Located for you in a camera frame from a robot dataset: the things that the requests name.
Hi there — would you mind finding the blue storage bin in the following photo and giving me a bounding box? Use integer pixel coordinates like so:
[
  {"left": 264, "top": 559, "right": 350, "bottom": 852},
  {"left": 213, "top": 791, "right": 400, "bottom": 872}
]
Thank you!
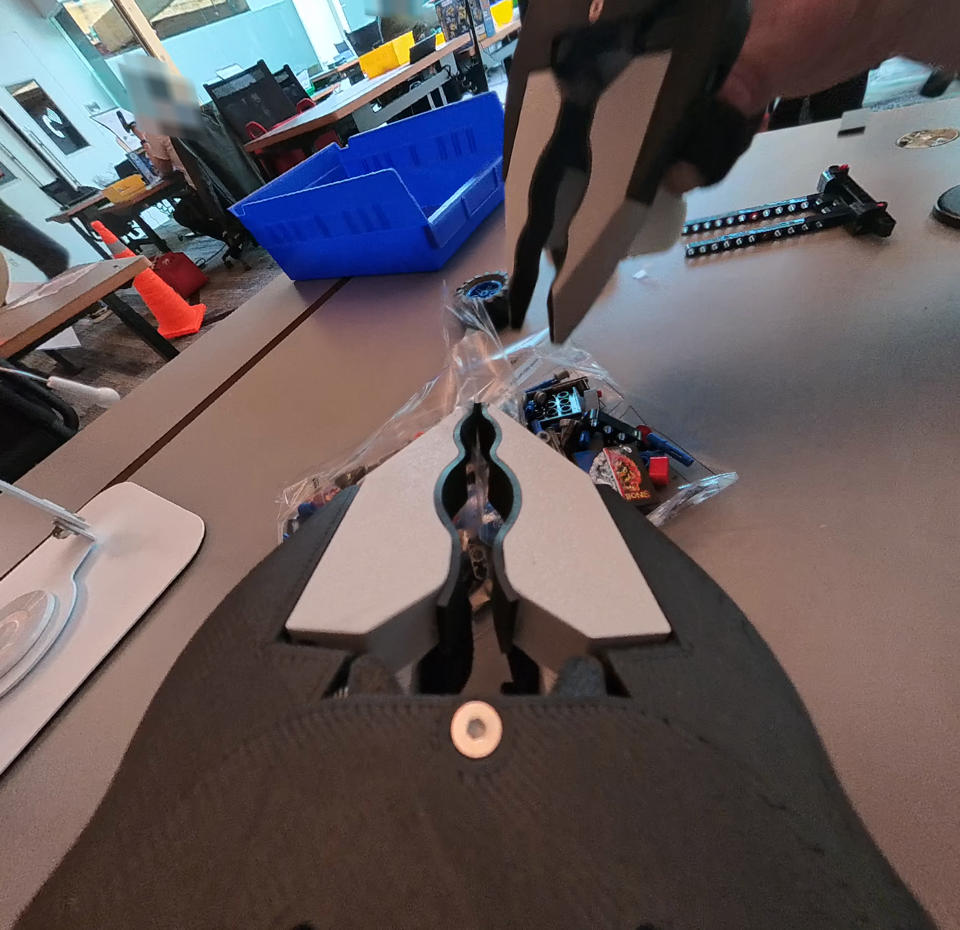
[{"left": 228, "top": 91, "right": 505, "bottom": 282}]

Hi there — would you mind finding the black mesh chair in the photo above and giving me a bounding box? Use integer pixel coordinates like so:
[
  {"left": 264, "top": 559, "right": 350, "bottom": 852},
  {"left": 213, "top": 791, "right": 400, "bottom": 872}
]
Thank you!
[{"left": 204, "top": 60, "right": 312, "bottom": 132}]

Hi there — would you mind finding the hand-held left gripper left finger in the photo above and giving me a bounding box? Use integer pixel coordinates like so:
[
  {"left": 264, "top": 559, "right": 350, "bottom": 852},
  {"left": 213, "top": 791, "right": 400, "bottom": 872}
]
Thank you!
[{"left": 283, "top": 403, "right": 480, "bottom": 696}]

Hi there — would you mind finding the red bag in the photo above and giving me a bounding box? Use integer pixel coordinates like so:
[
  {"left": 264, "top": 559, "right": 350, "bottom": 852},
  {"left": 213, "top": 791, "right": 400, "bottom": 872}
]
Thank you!
[{"left": 150, "top": 251, "right": 210, "bottom": 299}]

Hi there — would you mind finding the black tyre blue hub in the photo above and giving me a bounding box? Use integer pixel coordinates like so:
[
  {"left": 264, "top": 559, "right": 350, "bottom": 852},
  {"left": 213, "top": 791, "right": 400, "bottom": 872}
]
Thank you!
[{"left": 455, "top": 271, "right": 513, "bottom": 331}]

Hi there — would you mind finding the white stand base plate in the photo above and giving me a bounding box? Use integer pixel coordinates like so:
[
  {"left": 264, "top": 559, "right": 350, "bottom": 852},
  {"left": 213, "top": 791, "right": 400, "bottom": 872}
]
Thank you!
[{"left": 0, "top": 481, "right": 206, "bottom": 777}]

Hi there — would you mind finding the grey desk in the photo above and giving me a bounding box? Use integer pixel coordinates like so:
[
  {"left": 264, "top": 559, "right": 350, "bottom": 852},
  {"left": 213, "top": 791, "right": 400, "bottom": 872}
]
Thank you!
[
  {"left": 0, "top": 270, "right": 354, "bottom": 571},
  {"left": 0, "top": 97, "right": 960, "bottom": 930}
]

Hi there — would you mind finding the red office chair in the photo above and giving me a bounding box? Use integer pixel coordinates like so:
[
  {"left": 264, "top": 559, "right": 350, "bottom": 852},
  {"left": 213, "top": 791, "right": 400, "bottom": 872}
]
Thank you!
[{"left": 243, "top": 97, "right": 342, "bottom": 177}]

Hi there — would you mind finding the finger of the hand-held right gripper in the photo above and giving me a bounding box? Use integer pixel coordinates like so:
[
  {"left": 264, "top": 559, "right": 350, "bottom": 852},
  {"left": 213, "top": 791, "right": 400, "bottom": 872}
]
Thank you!
[
  {"left": 547, "top": 51, "right": 674, "bottom": 344},
  {"left": 504, "top": 69, "right": 594, "bottom": 330}
]

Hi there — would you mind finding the black chair with jacket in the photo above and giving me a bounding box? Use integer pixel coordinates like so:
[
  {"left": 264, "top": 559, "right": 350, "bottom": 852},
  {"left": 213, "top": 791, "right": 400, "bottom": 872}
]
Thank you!
[{"left": 174, "top": 116, "right": 260, "bottom": 271}]

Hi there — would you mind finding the long background table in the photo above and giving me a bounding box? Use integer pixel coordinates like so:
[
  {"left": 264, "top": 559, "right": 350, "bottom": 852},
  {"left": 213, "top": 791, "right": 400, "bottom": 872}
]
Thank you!
[{"left": 243, "top": 18, "right": 522, "bottom": 155}]

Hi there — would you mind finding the orange traffic cone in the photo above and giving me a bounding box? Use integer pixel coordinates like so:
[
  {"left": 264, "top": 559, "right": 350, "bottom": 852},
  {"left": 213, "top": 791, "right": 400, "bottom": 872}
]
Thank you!
[{"left": 90, "top": 219, "right": 207, "bottom": 340}]

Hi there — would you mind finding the clear bag of toy bricks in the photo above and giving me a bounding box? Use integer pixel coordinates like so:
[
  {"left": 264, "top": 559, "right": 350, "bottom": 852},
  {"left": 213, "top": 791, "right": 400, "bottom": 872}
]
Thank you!
[{"left": 276, "top": 281, "right": 740, "bottom": 594}]

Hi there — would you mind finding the black beam assembly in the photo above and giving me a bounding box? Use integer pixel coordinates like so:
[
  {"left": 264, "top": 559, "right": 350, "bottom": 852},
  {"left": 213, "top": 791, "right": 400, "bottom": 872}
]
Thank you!
[{"left": 682, "top": 163, "right": 897, "bottom": 258}]

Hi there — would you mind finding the person's right hand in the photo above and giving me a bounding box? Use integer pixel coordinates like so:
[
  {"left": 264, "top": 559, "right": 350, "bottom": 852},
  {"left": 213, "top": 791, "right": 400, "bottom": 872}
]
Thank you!
[{"left": 718, "top": 0, "right": 960, "bottom": 119}]

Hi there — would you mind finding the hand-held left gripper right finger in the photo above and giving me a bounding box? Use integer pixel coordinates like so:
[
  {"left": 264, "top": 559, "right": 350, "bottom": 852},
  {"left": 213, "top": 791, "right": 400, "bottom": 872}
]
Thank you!
[{"left": 480, "top": 403, "right": 674, "bottom": 695}]

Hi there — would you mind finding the white cable with tip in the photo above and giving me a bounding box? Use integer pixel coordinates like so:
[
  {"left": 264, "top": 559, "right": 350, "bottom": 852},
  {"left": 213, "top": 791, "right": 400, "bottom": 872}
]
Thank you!
[{"left": 0, "top": 366, "right": 121, "bottom": 408}]

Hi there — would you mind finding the wooden post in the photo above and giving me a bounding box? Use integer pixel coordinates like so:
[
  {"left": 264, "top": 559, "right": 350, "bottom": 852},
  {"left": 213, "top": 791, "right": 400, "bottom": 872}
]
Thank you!
[{"left": 93, "top": 0, "right": 183, "bottom": 76}]

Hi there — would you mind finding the low grey table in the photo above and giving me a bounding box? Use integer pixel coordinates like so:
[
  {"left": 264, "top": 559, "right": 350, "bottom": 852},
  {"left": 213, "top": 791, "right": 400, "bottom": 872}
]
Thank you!
[{"left": 0, "top": 255, "right": 181, "bottom": 361}]

